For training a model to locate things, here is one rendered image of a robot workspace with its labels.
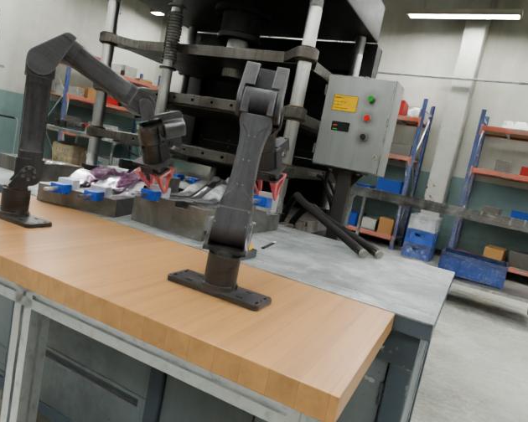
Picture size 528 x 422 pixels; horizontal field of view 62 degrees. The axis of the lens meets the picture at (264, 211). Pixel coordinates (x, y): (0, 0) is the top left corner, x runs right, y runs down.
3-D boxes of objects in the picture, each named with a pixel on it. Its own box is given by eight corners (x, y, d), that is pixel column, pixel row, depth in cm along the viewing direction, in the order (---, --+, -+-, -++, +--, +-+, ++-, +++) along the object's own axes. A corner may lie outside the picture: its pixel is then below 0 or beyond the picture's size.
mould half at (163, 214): (200, 241, 121) (209, 193, 120) (130, 219, 132) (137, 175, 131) (276, 229, 166) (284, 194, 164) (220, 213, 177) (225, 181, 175)
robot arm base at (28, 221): (4, 178, 115) (-23, 177, 108) (57, 194, 106) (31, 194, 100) (1, 208, 116) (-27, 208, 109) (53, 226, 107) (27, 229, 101)
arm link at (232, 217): (212, 243, 87) (247, 95, 94) (245, 250, 86) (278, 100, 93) (208, 239, 81) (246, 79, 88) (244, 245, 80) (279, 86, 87)
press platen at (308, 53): (312, 91, 181) (322, 44, 179) (90, 65, 237) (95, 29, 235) (362, 122, 255) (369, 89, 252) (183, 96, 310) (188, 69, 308)
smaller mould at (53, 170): (38, 181, 170) (41, 163, 169) (14, 174, 176) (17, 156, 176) (81, 182, 188) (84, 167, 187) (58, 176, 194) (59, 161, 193)
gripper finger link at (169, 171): (160, 184, 133) (155, 156, 128) (178, 189, 130) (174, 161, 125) (144, 194, 128) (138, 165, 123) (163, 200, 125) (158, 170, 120)
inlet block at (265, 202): (255, 212, 118) (259, 192, 117) (239, 208, 120) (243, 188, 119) (276, 213, 129) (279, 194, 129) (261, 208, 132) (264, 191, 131)
